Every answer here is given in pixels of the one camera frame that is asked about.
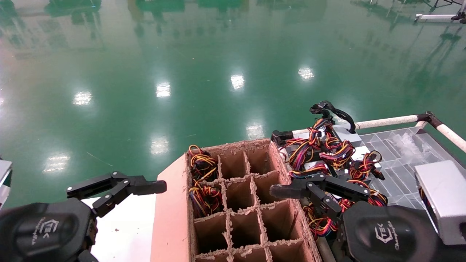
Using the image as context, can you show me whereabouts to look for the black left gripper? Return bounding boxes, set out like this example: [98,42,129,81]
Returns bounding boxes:
[0,172,129,262]

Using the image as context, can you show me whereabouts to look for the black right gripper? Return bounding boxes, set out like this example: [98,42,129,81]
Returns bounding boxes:
[320,176,439,262]

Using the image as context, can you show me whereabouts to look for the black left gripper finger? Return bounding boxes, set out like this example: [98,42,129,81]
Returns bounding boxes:
[93,176,167,218]

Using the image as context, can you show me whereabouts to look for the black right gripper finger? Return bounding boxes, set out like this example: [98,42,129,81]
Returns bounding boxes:
[270,174,343,219]

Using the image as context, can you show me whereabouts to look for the brown divided cardboard box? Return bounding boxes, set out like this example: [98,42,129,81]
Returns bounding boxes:
[150,138,323,262]

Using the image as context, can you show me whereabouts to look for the clear divided plastic tray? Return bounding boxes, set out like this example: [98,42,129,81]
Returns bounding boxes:
[359,126,466,208]

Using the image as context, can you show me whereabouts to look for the crumpled clear plastic film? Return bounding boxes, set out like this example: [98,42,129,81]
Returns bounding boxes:
[391,133,423,161]

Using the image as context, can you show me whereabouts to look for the black cable bundle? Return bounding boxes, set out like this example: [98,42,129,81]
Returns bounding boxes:
[310,101,356,134]

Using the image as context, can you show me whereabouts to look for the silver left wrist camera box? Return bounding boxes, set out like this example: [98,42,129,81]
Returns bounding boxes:
[0,159,13,210]

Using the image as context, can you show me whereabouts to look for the white stand frame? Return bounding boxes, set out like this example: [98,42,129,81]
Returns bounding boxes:
[415,0,466,24]

